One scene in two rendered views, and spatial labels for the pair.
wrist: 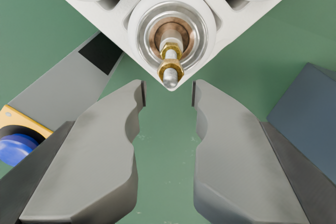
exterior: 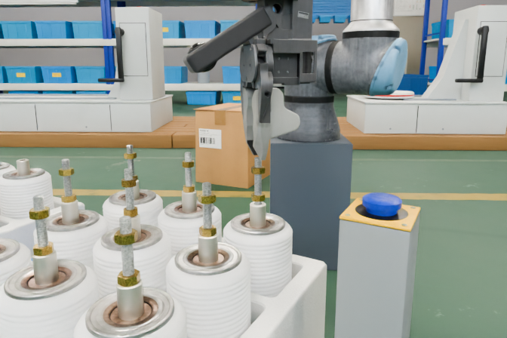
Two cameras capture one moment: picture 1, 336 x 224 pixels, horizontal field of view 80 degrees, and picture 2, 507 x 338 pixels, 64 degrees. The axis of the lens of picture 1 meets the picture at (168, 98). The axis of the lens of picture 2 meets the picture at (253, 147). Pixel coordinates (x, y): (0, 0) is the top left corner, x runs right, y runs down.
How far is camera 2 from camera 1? 52 cm
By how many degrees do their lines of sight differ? 73
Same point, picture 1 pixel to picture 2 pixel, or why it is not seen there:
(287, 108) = (318, 252)
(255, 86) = not seen: hidden behind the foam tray
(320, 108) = (294, 222)
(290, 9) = not seen: hidden behind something
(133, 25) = (255, 238)
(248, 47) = not seen: hidden behind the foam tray
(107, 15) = (269, 306)
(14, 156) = (382, 197)
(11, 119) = (352, 213)
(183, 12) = (236, 221)
